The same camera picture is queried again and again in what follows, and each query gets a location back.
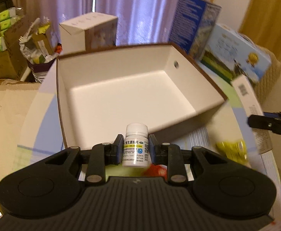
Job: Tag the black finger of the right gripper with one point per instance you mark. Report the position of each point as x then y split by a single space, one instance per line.
269 121

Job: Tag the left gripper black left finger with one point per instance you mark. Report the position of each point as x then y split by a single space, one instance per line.
102 155

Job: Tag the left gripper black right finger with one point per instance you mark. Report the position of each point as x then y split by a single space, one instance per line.
170 155

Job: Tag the white medicine bottle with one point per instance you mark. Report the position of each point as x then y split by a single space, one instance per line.
136 146

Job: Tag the red snack packet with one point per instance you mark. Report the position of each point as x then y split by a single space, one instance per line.
156 171

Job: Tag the white medicine box with barcode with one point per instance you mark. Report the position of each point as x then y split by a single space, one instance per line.
251 106

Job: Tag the beige quilted cushion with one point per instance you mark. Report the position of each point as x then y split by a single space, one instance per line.
263 88

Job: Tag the yellow snack packet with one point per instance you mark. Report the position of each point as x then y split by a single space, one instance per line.
235 151

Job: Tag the brown storage box white inside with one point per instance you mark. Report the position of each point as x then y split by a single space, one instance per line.
99 93

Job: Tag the checkered bed sheet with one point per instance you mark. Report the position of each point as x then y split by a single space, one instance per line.
41 132

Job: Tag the light blue milk carton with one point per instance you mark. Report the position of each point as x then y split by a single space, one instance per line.
229 55

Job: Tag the beige dog pattern blanket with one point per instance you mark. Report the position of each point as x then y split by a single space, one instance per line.
15 101

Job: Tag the white cardboard box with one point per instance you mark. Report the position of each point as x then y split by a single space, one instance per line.
88 32

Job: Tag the bin with trash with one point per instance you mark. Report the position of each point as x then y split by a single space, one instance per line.
40 46

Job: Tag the dark blue milk carton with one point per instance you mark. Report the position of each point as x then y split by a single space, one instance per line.
192 25

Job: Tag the cardboard box with tissue packs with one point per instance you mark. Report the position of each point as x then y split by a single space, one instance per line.
13 25

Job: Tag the purple curtain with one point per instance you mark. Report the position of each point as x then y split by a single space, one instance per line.
139 21

